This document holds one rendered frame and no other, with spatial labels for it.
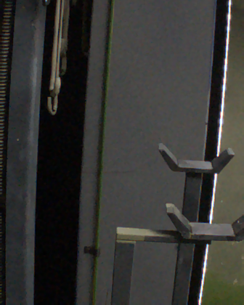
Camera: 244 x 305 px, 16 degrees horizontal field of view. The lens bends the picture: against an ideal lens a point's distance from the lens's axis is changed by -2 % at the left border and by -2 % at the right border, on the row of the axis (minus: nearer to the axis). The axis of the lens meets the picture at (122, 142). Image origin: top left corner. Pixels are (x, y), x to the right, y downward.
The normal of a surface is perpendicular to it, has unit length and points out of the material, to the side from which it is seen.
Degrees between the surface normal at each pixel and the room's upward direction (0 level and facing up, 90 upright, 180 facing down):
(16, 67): 90
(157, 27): 90
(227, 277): 57
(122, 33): 90
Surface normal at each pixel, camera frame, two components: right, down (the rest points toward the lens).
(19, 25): 0.00, 0.24
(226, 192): 0.04, -0.33
